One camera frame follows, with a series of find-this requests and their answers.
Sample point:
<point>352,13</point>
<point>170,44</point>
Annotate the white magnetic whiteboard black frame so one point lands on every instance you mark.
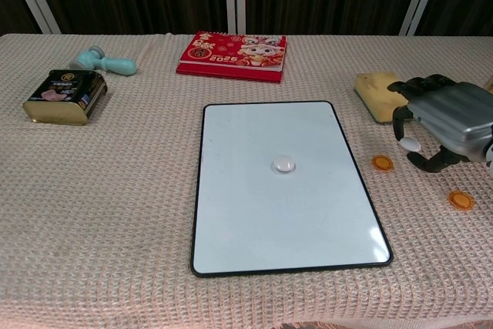
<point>269,221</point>

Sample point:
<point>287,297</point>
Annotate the gold foil snack package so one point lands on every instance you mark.
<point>490,84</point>

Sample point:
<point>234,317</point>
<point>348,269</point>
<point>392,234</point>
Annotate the red 2026 desk calendar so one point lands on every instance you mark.
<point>231,55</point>

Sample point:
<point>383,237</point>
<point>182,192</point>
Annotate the yellow sponge block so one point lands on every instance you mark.
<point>373,94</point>

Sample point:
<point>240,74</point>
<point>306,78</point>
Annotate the black gold tin can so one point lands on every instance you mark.
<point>61,94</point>

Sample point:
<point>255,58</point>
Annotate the beige waffle tablecloth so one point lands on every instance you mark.
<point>115,190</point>

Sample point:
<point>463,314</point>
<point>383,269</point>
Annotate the white round magnet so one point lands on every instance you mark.
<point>283,164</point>
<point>410,145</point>

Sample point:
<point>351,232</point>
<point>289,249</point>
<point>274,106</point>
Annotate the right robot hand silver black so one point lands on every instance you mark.
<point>454,113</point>

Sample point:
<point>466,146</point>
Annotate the orange round magnet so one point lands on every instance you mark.
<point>461,201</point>
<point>382,162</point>

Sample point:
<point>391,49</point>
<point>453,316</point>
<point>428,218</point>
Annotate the teal handheld massager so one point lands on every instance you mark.
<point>115,64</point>

